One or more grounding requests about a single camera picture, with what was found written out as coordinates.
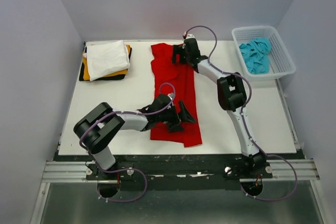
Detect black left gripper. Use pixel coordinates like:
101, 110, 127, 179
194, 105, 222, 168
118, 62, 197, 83
156, 101, 196, 133

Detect red t shirt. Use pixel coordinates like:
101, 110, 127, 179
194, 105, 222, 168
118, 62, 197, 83
150, 43, 202, 147

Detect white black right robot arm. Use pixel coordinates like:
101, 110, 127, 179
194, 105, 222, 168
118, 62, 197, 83
172, 35, 266, 178

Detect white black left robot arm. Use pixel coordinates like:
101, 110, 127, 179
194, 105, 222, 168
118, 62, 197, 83
73, 93, 196, 179

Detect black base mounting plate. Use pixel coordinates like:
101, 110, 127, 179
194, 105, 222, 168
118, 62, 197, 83
52, 153, 276, 192

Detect white folded t shirt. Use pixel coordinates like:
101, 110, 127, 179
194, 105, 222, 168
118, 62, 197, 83
86, 40, 130, 81

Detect teal crumpled t shirt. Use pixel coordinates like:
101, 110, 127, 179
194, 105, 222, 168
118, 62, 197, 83
239, 38, 272, 74

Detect yellow folded t shirt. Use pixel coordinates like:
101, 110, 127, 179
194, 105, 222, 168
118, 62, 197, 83
79, 40, 132, 81

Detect white plastic laundry basket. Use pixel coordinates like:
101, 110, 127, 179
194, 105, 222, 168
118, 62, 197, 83
232, 26, 296, 81

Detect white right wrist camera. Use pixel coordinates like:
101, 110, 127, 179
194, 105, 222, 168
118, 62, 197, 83
183, 33, 195, 40

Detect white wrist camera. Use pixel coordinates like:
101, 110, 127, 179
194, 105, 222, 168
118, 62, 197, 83
167, 93, 175, 101
183, 33, 195, 40

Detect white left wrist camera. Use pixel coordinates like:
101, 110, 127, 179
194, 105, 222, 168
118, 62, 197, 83
167, 93, 175, 101

